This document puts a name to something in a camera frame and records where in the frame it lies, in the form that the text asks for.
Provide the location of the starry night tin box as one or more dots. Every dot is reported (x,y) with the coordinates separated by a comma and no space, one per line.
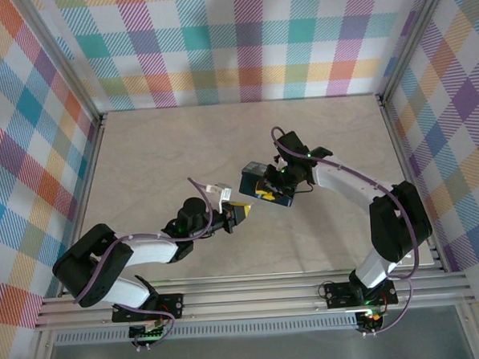
(249,185)

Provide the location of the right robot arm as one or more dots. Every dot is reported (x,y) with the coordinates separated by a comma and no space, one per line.
(344,180)

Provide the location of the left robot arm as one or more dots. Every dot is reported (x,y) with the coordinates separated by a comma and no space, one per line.
(151,250)

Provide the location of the plaid cloth backdrop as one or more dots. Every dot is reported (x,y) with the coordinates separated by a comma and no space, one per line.
(232,47)
(13,159)
(462,135)

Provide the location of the grey metal panel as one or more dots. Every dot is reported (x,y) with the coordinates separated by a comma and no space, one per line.
(252,353)

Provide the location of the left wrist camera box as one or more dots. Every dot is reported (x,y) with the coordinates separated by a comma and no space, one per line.
(225,194)

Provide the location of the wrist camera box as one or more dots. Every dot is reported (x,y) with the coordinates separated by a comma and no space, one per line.
(225,194)
(278,160)

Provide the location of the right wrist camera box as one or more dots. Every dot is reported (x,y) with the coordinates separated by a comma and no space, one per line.
(278,160)

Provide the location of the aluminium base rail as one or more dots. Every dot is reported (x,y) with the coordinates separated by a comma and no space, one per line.
(250,299)

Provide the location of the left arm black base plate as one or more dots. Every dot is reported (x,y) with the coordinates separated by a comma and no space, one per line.
(171,303)

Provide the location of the aluminium side rail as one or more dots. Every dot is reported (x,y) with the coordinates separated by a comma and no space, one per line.
(401,159)
(88,187)

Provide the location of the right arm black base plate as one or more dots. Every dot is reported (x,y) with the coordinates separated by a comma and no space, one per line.
(338,295)

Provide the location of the aluminium corner post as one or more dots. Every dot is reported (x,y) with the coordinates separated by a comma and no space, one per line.
(56,56)
(413,37)

